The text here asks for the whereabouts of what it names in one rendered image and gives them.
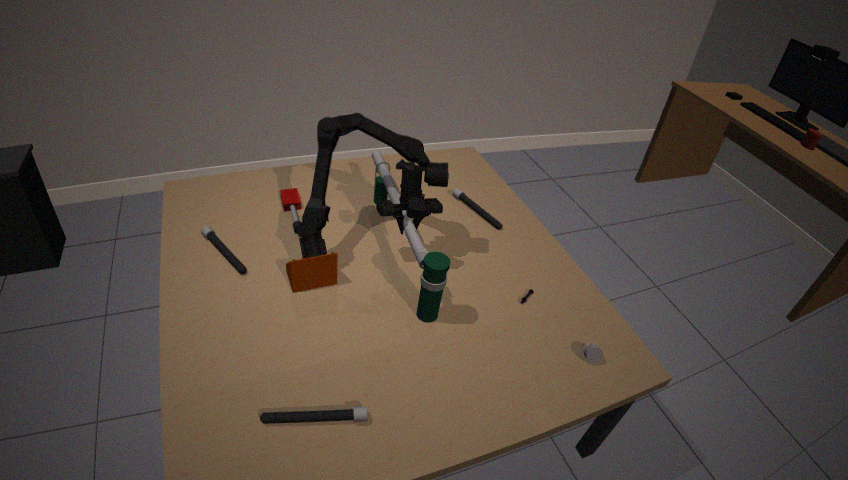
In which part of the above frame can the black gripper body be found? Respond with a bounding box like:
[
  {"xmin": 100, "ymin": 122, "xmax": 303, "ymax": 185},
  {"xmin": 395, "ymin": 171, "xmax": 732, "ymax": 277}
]
[{"xmin": 376, "ymin": 183, "xmax": 443, "ymax": 216}]

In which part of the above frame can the black rod with grey end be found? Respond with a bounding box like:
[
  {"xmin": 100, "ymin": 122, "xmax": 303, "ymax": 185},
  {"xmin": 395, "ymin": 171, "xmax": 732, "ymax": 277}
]
[
  {"xmin": 201, "ymin": 226, "xmax": 246, "ymax": 275},
  {"xmin": 453, "ymin": 188, "xmax": 502, "ymax": 230},
  {"xmin": 260, "ymin": 406, "xmax": 367, "ymax": 424}
]

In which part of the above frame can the grey metal pipe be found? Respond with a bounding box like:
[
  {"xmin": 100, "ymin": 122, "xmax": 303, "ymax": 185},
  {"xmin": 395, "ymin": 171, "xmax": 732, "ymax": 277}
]
[{"xmin": 372, "ymin": 151, "xmax": 425, "ymax": 255}]

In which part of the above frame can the dark green post with cap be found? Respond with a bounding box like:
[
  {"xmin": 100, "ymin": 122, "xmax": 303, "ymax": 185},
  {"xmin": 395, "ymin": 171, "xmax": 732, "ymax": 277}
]
[{"xmin": 417, "ymin": 252, "xmax": 450, "ymax": 322}]

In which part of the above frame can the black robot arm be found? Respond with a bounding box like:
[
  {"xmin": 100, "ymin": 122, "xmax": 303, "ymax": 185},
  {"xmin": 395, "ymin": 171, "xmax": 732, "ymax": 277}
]
[{"xmin": 296, "ymin": 113, "xmax": 449, "ymax": 259}]

